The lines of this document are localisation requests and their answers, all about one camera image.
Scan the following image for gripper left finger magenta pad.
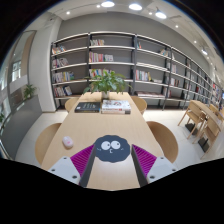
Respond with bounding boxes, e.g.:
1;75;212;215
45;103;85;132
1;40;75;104
49;145;96;187

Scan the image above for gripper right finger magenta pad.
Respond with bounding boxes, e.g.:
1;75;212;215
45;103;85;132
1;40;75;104
131;145;177;187

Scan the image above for white pink computer mouse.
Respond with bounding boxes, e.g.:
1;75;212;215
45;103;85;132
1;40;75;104
62;136;74;149

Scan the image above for dark cartoon face mouse pad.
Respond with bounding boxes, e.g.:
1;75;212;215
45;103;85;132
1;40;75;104
94;135;130;163

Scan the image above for wooden chair near right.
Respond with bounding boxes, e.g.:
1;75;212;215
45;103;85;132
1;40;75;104
147;121;178;163

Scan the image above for long wooden table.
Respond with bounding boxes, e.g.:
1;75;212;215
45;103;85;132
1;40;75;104
41;92;163;190

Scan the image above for wooden chair near left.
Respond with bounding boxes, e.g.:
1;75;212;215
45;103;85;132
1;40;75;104
35;123;61;164

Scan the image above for black book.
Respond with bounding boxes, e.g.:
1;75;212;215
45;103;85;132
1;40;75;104
75;102;100;113

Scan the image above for wooden chair far left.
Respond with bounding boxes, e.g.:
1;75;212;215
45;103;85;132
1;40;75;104
65;97;78;112

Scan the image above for wooden chair far right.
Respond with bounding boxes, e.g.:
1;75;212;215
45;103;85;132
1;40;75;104
131;96;147;114

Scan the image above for stack of white books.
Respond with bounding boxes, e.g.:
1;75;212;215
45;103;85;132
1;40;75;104
101;100;131;114

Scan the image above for wooden chair at right table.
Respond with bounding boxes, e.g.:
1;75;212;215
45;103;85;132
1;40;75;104
184;100;205;138

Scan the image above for wooden table at right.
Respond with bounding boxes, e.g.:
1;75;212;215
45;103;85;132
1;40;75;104
190;100;222;131

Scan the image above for green potted plant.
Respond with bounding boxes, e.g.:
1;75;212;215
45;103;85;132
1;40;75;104
83;70;131;100

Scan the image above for small plant at left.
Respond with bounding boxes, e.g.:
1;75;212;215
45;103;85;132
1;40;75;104
23;84;36;100

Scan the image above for large grey bookshelf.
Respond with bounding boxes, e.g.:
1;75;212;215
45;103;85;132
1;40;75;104
50;31;222;109

